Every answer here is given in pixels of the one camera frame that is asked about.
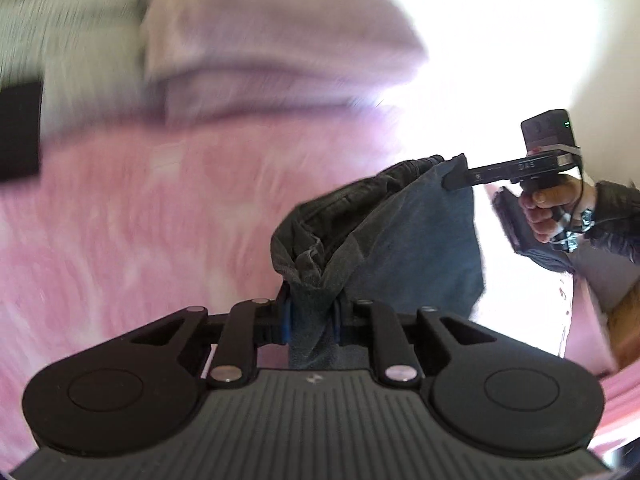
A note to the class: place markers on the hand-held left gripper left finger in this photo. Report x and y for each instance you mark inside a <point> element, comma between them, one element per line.
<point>285,320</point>

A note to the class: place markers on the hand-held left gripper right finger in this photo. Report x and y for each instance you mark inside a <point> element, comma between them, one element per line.
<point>340,322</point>

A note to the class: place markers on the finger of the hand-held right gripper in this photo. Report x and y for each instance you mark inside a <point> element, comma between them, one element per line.
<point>457,175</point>

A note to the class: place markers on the grey blue pants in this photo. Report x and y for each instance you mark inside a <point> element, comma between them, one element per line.
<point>410,240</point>

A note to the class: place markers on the person's right forearm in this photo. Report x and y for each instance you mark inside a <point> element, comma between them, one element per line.
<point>617,215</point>

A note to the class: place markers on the person's right hand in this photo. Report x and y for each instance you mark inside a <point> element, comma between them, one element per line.
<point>575,200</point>

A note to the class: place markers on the pink floral blanket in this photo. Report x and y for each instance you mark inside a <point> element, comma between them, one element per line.
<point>150,235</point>

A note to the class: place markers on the lilac striped quilt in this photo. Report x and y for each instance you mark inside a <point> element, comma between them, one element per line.
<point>275,50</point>

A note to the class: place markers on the black rectangular object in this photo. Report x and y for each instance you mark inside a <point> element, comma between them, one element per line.
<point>20,130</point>

